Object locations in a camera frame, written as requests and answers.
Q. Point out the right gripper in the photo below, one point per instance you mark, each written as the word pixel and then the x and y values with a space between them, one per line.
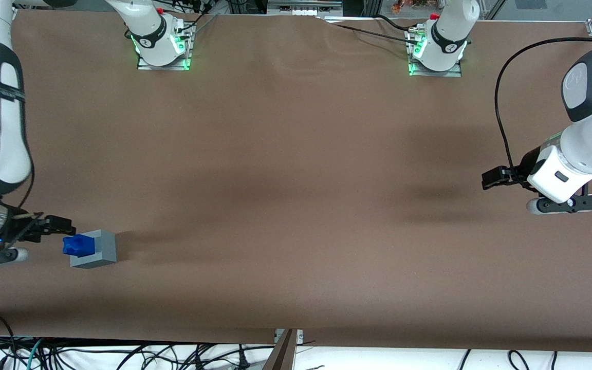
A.
pixel 24 229

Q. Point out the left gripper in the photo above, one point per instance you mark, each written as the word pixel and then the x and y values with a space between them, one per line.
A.
pixel 526 166

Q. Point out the blue plastic part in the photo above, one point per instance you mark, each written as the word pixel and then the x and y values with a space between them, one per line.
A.
pixel 77 245

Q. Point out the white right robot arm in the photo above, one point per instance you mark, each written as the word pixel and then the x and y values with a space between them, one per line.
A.
pixel 5 154

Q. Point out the gray cube base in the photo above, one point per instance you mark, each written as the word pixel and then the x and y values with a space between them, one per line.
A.
pixel 105 249

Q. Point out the orange objects behind table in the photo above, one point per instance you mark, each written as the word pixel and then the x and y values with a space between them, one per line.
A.
pixel 404 6

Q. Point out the brown table mat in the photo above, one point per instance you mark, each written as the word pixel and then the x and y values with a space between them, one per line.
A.
pixel 296 180

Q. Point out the dark metal beam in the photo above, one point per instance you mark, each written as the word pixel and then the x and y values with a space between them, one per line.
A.
pixel 280 357

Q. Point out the white power strip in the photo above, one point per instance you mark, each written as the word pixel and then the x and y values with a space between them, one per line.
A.
pixel 303 10

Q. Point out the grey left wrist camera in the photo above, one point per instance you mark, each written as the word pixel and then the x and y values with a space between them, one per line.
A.
pixel 568 204

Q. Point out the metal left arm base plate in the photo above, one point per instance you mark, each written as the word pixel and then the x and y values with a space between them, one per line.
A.
pixel 455 72

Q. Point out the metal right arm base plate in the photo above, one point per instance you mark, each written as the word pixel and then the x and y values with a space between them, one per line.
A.
pixel 185 62

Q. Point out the silver table edge bracket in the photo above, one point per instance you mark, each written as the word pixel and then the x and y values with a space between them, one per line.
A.
pixel 300 336

